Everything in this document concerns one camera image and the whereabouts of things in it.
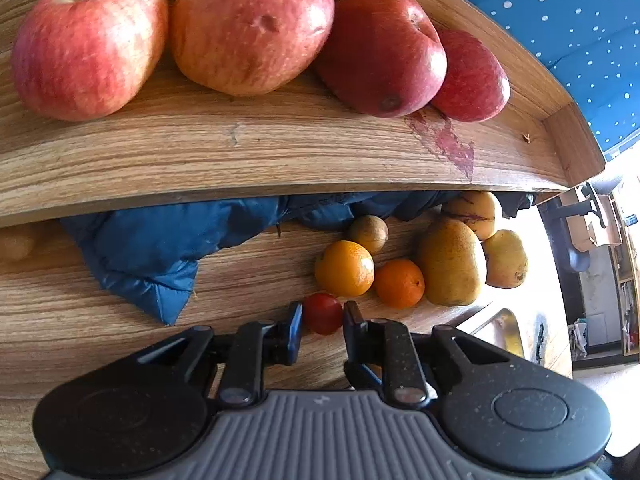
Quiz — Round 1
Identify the red cherry tomato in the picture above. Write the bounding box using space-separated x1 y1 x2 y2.
303 292 343 336

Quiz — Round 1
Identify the large yellow pear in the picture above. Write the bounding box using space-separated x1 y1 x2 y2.
416 216 487 307

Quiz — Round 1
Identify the pale spotted pear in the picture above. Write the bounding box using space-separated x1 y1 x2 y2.
442 191 502 240

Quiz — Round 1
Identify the small orange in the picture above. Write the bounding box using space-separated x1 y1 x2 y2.
374 259 425 309

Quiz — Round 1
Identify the large orange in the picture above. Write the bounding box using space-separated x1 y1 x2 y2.
314 240 375 297

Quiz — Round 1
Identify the small brown round fruit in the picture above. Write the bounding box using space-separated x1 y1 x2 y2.
348 214 388 255

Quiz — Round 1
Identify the metal tray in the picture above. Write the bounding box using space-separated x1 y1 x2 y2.
457 306 525 358

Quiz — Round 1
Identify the dark blue padded jacket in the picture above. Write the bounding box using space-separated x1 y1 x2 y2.
58 190 539 328

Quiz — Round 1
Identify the yellow pear at right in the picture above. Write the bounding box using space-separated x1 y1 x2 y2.
482 230 528 289

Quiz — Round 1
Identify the black office chair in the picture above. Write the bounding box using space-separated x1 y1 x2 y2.
539 182 610 273

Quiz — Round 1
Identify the curved wooden shelf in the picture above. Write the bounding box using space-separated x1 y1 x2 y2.
1 0 604 226

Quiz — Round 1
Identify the rightmost red apple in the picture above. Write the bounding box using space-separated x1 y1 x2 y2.
431 29 511 122

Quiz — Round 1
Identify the leftmost red apple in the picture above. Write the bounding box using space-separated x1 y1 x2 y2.
11 0 169 122

